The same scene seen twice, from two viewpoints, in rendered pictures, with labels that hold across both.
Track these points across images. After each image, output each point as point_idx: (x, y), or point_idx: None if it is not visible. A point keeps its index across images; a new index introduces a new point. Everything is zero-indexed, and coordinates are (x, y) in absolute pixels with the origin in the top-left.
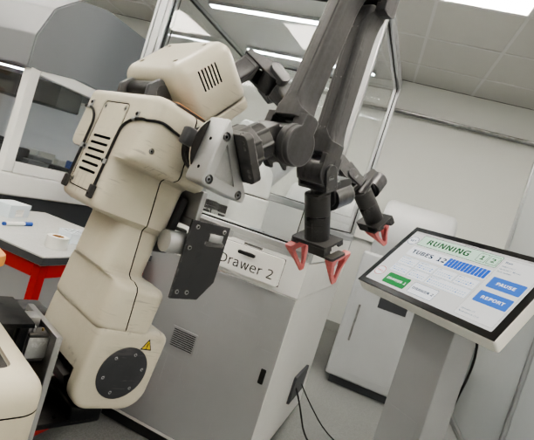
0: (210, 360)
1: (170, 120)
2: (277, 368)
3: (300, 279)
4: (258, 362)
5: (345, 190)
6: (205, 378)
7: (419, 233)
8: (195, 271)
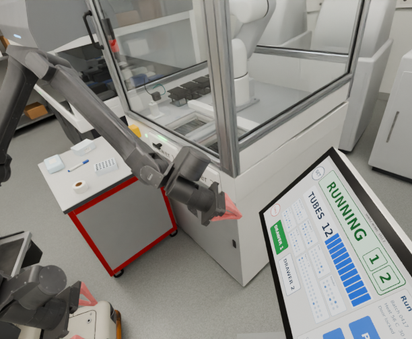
0: (208, 224)
1: None
2: (246, 237)
3: (233, 190)
4: (229, 235)
5: (31, 295)
6: (209, 233)
7: (328, 161)
8: None
